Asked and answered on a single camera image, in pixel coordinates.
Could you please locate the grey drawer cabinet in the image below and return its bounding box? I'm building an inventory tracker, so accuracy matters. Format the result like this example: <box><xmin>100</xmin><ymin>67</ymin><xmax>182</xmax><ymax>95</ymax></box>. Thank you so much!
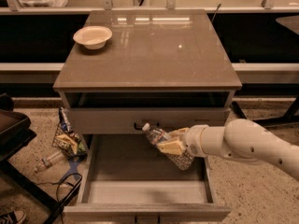
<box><xmin>52</xmin><ymin>8</ymin><xmax>243</xmax><ymax>224</ymax></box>

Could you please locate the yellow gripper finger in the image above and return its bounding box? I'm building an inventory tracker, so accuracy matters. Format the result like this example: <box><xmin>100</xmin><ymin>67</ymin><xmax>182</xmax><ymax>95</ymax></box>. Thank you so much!
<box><xmin>169</xmin><ymin>127</ymin><xmax>189</xmax><ymax>138</ymax></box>
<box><xmin>157</xmin><ymin>139</ymin><xmax>186</xmax><ymax>155</ymax></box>

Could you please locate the black stand base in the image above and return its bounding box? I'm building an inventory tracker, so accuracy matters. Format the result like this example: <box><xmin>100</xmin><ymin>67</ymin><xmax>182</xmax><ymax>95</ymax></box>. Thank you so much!
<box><xmin>231</xmin><ymin>97</ymin><xmax>299</xmax><ymax>127</ymax></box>

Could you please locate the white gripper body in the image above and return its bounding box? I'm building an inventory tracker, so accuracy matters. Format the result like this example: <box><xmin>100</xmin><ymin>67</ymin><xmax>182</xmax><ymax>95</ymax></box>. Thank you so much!
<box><xmin>182</xmin><ymin>125</ymin><xmax>207</xmax><ymax>158</ymax></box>

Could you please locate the dark chair at left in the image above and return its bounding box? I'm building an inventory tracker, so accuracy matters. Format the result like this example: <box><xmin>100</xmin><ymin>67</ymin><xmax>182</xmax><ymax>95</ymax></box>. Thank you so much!
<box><xmin>0</xmin><ymin>93</ymin><xmax>59</xmax><ymax>212</ymax></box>

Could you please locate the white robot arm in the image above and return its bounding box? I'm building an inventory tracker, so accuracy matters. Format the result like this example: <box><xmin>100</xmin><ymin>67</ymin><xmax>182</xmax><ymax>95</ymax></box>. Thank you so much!
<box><xmin>157</xmin><ymin>119</ymin><xmax>299</xmax><ymax>180</ymax></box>

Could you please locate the white paper bowl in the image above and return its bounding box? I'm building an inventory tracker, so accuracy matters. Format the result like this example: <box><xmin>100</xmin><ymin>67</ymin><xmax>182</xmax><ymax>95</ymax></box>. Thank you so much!
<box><xmin>73</xmin><ymin>26</ymin><xmax>112</xmax><ymax>50</ymax></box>

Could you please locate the wire basket with snack bags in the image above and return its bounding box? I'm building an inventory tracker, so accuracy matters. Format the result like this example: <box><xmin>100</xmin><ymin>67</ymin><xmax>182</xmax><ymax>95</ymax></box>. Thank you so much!
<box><xmin>52</xmin><ymin>107</ymin><xmax>87</xmax><ymax>158</ymax></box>

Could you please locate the black cable on floor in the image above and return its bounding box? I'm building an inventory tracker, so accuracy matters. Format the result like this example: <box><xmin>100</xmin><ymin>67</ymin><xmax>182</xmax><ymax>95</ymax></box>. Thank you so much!
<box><xmin>32</xmin><ymin>172</ymin><xmax>83</xmax><ymax>224</ymax></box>

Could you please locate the closed upper drawer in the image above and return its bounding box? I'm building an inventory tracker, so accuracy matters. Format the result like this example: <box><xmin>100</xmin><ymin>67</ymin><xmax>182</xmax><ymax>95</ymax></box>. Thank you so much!
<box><xmin>67</xmin><ymin>108</ymin><xmax>231</xmax><ymax>134</ymax></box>

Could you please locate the empty bottle on floor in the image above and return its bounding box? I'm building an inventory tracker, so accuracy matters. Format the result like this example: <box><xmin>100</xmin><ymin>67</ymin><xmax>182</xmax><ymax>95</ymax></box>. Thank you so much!
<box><xmin>35</xmin><ymin>151</ymin><xmax>64</xmax><ymax>173</ymax></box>

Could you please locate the black sneaker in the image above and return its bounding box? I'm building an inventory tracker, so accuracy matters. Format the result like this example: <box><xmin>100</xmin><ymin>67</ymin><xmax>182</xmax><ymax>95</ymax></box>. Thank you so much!
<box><xmin>0</xmin><ymin>210</ymin><xmax>26</xmax><ymax>224</ymax></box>

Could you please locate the open grey drawer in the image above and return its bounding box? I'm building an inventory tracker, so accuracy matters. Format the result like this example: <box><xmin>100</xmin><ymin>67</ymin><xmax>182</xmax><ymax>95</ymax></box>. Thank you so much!
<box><xmin>64</xmin><ymin>134</ymin><xmax>231</xmax><ymax>224</ymax></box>

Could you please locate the clear plastic water bottle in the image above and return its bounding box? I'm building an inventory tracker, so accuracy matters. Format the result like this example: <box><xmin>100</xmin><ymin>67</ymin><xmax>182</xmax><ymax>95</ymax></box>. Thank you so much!
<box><xmin>142</xmin><ymin>123</ymin><xmax>194</xmax><ymax>171</ymax></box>

